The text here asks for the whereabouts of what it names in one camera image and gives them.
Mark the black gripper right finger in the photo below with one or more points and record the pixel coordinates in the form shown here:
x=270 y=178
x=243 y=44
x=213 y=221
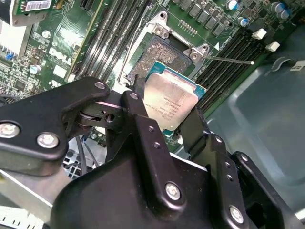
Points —
x=226 y=181

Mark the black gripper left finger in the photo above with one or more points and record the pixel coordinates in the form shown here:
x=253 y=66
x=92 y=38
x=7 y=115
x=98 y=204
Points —
x=35 y=124

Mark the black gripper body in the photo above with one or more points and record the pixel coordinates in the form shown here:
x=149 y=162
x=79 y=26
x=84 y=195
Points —
x=107 y=202

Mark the silver CPU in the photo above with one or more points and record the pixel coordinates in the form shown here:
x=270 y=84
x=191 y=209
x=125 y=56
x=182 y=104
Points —
x=171 y=95

